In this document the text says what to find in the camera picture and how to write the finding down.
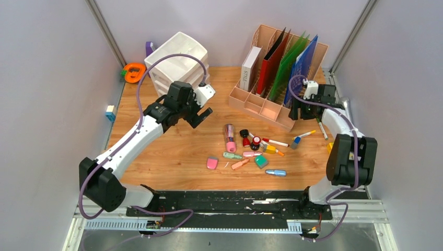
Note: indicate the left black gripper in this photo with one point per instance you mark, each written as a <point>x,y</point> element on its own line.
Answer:
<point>190,117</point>

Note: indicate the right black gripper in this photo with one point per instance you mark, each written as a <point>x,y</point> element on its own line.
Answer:
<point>293,113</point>

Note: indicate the green folder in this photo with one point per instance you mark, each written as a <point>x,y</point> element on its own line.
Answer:
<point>285,66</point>

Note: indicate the blue folder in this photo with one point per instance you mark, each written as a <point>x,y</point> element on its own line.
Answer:
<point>300,67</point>

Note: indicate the red round stamp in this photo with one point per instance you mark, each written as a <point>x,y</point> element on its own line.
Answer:
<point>255,143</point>

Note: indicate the red folder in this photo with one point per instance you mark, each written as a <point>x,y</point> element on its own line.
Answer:
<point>271,61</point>

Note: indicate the pink plastic file organizer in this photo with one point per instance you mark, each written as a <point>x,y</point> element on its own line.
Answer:
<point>271,112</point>

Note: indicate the white hardcover book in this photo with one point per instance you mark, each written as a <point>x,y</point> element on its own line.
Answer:
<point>248,68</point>

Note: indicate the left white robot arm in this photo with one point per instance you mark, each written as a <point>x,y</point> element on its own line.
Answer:
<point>99,178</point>

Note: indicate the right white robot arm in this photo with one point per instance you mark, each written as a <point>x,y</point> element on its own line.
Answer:
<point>351,162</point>

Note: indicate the blue grey eraser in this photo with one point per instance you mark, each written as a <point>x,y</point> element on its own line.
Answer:
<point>295,142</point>

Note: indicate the yellow cap white marker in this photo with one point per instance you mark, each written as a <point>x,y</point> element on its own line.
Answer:
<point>305,134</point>

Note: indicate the pink highlighter pack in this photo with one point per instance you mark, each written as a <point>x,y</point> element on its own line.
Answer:
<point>230,142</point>

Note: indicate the red cap white marker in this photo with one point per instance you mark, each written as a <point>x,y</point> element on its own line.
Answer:
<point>265,140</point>

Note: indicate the green cap white marker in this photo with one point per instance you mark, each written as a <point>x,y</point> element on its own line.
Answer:
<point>321,126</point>

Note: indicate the yellow mini highlighter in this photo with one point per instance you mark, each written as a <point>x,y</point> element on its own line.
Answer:
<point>272,150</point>

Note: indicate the green mini highlighter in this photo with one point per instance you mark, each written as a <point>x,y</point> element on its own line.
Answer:
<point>230,155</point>

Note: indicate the red black stamp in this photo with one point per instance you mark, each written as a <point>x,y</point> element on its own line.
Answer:
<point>244,133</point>

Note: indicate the pink eraser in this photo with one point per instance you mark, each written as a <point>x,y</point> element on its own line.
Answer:
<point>212,163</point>

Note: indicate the yellow small crate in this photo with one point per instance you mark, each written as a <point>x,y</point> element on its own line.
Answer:
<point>330,147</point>

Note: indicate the white plastic drawer unit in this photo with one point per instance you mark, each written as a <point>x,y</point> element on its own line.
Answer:
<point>177,68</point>

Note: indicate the teal eraser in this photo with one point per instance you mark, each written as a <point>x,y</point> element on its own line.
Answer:
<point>261,161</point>

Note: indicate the orange mini highlighter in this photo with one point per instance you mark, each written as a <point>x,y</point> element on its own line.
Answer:
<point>239,164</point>

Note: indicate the pink mini highlighter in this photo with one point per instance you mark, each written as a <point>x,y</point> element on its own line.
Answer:
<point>251,153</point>

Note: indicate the blue mini highlighter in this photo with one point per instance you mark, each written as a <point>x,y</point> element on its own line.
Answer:
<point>276,172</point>

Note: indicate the orange tape dispenser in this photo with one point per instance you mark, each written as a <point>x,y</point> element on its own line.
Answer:
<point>133,72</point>

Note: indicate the blue white small block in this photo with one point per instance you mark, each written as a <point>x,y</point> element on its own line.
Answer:
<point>110,113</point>

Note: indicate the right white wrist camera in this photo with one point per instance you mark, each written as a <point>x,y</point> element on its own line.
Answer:
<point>311,89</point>

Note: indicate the purple object at wall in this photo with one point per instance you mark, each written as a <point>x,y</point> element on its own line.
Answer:
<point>149,48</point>

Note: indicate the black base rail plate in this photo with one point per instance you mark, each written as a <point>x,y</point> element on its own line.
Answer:
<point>241,209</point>

